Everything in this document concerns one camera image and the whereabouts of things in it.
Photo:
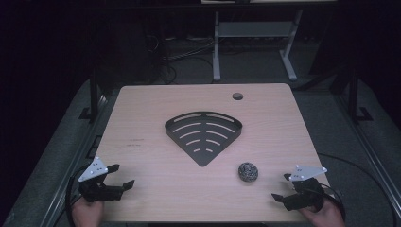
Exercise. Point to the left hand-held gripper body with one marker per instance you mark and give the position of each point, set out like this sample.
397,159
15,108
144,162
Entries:
96,184

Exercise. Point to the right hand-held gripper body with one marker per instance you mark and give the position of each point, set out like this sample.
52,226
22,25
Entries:
305,191

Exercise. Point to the steel wool scrubber ball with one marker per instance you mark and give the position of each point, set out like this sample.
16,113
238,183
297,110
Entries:
248,171

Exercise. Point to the black fan-shaped slotted shelf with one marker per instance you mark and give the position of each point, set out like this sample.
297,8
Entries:
203,135

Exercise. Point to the person's left hand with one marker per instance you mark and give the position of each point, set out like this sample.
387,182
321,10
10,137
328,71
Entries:
87,213

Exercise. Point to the person's right hand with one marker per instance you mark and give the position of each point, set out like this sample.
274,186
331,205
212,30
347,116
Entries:
327,215

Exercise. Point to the black metal stand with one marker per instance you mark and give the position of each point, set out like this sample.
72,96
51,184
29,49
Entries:
354,94
93,94

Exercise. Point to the grey metal table frame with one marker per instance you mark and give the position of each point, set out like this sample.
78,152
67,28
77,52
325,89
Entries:
252,41

